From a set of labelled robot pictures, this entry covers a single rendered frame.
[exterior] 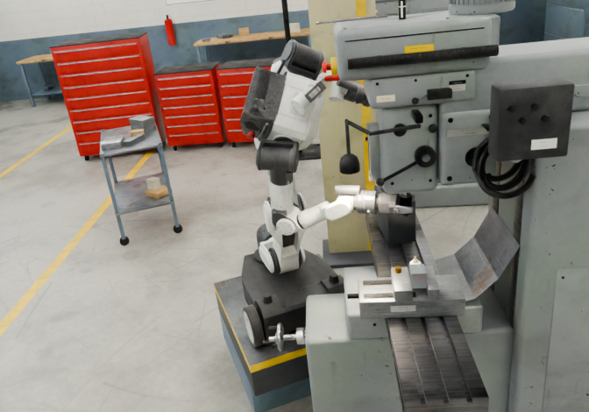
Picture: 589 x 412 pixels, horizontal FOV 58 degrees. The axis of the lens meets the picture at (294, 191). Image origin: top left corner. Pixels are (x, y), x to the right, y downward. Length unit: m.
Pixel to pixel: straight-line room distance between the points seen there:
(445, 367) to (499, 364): 0.62
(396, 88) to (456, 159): 0.32
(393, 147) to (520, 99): 0.46
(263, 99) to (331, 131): 1.69
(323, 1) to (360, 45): 1.85
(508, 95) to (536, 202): 0.45
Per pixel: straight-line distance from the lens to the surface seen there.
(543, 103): 1.61
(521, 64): 1.84
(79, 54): 6.99
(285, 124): 2.03
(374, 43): 1.70
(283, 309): 2.59
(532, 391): 2.34
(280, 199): 2.07
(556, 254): 2.00
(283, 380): 2.73
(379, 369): 2.23
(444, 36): 1.73
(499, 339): 2.23
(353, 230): 4.00
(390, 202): 1.97
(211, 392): 3.12
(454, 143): 1.84
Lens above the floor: 2.10
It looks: 23 degrees down
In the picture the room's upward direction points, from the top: 6 degrees counter-clockwise
